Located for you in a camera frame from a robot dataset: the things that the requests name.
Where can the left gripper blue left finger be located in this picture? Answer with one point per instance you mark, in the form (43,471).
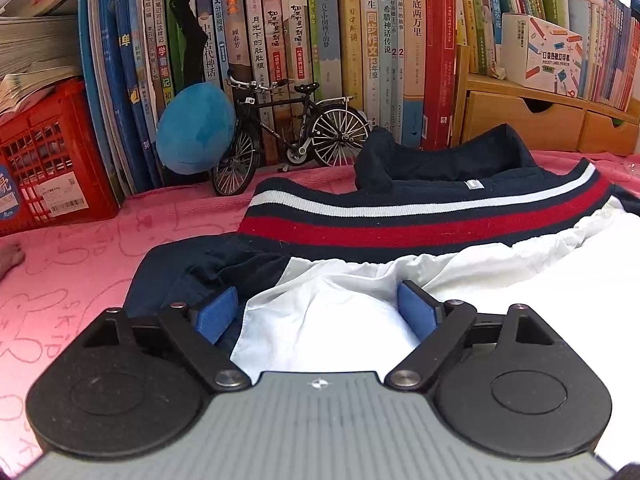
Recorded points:
(215,317)

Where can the pink bunny print blanket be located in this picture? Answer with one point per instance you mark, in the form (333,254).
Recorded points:
(66,276)

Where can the blue plush ball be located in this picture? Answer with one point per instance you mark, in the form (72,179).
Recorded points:
(195,130)

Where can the row of upright books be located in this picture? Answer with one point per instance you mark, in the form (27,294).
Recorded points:
(396,58)

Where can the navy white jacket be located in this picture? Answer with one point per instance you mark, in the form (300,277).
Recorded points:
(317,273)

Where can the wooden desk drawer organizer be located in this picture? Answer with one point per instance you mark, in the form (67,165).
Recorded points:
(543,120)

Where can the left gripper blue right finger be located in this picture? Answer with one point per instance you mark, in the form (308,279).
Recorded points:
(420,311)

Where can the red plastic crate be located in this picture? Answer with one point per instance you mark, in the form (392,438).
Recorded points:
(52,171)

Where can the white label printer box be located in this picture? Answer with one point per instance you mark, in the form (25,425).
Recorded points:
(540,55)

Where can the stack of papers and books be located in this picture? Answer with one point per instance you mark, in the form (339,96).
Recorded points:
(39,48)

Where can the miniature black bicycle model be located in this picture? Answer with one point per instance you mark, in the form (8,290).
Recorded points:
(329,131)

